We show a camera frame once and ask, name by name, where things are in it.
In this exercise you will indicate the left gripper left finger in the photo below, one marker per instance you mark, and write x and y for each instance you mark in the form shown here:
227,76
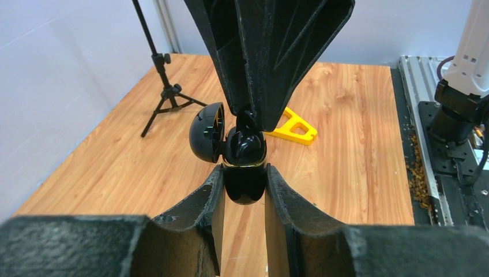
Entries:
185,240

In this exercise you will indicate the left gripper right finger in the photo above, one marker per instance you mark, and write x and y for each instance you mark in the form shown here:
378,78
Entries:
302,240

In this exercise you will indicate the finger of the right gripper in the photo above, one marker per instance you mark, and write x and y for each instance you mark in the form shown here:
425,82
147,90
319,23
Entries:
280,42
217,23

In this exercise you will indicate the black earbud charging case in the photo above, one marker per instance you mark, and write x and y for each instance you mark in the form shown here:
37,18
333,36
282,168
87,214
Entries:
244,181

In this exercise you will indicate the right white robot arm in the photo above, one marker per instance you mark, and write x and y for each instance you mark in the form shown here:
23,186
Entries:
463,89

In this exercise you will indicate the yellow triangular plastic piece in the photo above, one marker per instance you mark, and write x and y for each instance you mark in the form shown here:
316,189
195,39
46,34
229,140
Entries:
295,129

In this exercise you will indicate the black tripod stand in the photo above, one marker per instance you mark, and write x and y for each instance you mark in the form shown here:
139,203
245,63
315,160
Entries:
172,98

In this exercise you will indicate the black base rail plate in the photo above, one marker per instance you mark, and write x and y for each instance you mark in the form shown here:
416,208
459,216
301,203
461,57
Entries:
438,197

